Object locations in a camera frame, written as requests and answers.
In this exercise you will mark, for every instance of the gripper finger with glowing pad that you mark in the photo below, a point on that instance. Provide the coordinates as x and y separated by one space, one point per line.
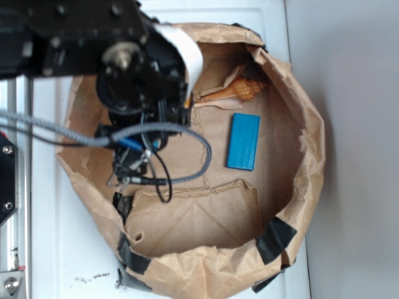
188 49

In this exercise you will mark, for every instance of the aluminium frame rail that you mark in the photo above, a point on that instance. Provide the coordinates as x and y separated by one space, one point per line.
15 233

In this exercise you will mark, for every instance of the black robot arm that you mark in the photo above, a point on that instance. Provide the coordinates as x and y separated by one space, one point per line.
41 39

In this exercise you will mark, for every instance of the blue rectangular block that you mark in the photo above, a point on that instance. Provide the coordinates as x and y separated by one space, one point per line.
243 142

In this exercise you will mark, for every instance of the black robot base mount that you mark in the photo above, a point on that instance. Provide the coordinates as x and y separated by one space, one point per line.
7 179

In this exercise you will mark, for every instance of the orange spiral seashell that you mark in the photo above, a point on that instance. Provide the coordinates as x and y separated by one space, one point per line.
240 91

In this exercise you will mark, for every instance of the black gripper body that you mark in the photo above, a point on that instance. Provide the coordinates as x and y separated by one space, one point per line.
142 85

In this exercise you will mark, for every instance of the brown paper bag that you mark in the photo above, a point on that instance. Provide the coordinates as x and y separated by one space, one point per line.
228 230

